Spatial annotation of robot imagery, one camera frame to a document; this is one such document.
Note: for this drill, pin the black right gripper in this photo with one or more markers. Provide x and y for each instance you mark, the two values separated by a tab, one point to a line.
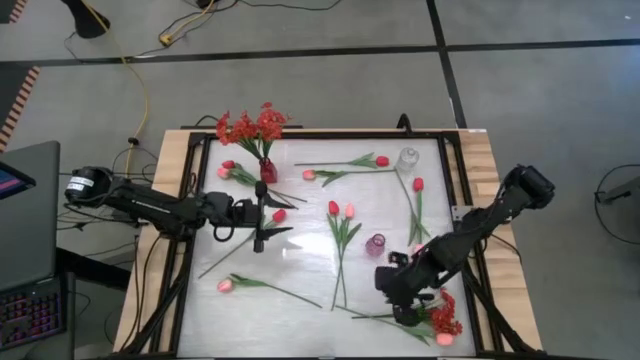
400	282

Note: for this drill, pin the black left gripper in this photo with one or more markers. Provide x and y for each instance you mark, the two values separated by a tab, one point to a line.
245	214

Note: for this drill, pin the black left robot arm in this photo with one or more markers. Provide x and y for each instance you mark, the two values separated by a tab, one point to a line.
150	207

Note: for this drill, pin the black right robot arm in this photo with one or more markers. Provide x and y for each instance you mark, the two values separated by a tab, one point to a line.
480	230

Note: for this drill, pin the red glass vase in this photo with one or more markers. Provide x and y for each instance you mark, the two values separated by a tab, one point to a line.
268	172

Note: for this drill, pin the pink ribbed glass vase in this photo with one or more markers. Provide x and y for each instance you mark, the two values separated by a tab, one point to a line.
375	245

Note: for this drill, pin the clear glass vase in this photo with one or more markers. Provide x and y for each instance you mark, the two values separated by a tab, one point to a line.
407	159

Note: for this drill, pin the black flat bar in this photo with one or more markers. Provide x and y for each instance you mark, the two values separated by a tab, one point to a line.
200	127

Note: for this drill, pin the laptop computer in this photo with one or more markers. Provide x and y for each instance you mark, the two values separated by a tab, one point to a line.
30	225

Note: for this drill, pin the small lit display screen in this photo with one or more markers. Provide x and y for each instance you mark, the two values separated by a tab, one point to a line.
10	182

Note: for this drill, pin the black wheeled stand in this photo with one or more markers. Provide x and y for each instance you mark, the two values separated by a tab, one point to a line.
87	20

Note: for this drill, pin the dark mat orange striped edge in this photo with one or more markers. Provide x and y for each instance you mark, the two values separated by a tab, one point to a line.
22	97
17	10

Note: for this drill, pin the black aluminium table frame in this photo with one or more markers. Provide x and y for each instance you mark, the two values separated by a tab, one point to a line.
325	135

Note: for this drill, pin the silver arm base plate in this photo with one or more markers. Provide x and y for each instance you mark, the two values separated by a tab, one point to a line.
460	212

